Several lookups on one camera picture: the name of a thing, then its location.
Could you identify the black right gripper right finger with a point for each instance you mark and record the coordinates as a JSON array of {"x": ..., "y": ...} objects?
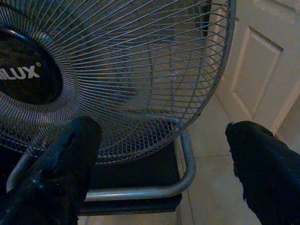
[{"x": 269, "y": 175}]

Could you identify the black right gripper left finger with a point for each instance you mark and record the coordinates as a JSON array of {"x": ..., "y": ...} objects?
[{"x": 58, "y": 182}]

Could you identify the white panel door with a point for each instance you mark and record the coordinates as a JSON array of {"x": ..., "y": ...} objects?
[{"x": 257, "y": 70}]

